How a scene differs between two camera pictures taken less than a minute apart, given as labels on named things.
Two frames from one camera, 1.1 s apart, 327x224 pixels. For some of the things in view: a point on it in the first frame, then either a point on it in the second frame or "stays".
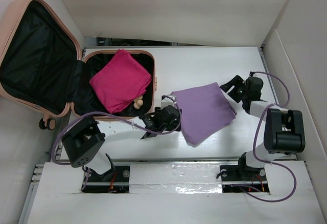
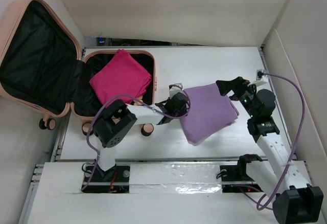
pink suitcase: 43,70 stays
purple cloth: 204,111 stays
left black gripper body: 172,126 → 179,113
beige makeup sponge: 137,105 stays
